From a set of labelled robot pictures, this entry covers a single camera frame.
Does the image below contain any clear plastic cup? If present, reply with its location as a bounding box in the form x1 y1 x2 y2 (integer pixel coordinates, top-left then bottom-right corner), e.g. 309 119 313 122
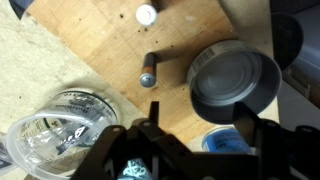
5 87 121 180

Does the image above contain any blue white canister bottle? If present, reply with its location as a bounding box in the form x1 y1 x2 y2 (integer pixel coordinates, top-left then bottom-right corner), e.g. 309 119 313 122
201 125 255 155

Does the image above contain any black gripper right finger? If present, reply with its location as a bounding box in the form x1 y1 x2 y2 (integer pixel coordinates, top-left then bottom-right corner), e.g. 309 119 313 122
231 101 289 180

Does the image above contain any white round cap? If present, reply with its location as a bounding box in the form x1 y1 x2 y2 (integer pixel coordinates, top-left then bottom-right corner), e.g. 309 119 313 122
135 0 165 27

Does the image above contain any black copper AA battery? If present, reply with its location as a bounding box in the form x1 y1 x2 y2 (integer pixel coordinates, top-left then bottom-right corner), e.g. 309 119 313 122
138 51 159 89

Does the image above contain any white tin can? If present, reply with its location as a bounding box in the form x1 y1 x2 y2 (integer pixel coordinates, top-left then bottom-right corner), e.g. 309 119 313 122
186 39 283 125

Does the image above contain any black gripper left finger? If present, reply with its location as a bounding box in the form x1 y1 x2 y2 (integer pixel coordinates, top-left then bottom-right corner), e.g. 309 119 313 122
133 100 193 161

